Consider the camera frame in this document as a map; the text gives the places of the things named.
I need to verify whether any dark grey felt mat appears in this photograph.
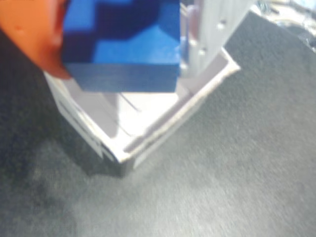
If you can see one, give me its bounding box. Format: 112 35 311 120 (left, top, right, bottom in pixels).
0 9 316 237

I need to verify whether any white paper box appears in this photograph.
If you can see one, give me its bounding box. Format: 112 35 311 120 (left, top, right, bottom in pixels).
44 46 241 177

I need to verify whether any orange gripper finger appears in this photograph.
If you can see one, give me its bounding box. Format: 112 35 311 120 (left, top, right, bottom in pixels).
0 0 73 80

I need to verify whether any blue cube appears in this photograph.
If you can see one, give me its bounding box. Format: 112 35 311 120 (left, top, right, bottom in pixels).
61 0 181 93

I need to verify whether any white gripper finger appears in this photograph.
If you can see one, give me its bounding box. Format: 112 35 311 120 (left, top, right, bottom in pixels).
179 0 258 80

